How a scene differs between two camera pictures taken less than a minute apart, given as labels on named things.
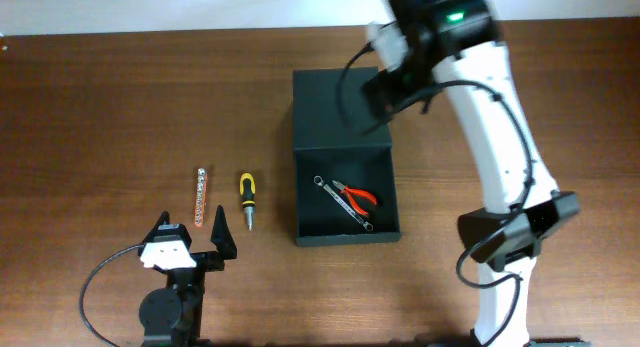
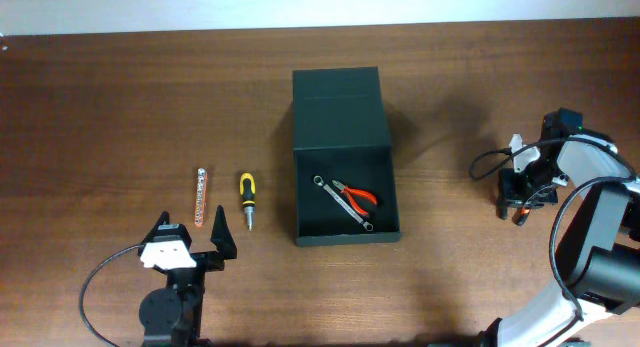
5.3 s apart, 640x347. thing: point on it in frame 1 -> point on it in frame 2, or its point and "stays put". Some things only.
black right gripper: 385,82 -> 509,194
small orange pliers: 349,192 stays put
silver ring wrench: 319,180 stays put
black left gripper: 221,239 stays put
